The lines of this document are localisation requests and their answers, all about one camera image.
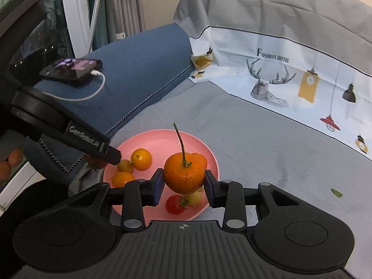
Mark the orange mandarin with long stem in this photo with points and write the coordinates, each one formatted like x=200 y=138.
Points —
x=183 y=177

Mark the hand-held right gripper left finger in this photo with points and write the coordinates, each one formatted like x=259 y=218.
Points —
x=158 y=186

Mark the grey quilt with printed band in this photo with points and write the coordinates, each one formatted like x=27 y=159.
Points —
x=261 y=20

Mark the grey curtain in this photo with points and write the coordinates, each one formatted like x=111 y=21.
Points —
x=128 y=3

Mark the white door frame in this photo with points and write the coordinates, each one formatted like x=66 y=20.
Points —
x=75 y=11

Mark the small green leaf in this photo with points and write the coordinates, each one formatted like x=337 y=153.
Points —
x=336 y=192

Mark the teal curtain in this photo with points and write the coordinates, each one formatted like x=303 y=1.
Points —
x=102 y=26

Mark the blue cushion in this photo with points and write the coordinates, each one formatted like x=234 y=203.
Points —
x=139 y=72

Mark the black smartphone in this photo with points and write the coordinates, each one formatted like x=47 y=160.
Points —
x=69 y=69

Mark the pink plate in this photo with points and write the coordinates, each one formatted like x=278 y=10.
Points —
x=151 y=142

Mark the small orange mandarin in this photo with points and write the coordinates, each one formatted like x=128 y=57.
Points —
x=203 y=161
x=141 y=159
x=4 y=171
x=15 y=157
x=122 y=179

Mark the white clip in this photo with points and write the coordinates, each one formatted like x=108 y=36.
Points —
x=120 y=35

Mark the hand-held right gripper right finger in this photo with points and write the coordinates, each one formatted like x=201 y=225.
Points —
x=209 y=191

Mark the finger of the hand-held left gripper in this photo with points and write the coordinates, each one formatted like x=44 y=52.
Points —
x=87 y=141

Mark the small green fruit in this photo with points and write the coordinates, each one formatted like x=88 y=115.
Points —
x=194 y=198
x=125 y=166

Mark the red cherry tomato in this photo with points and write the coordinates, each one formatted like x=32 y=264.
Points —
x=174 y=205
x=97 y=164

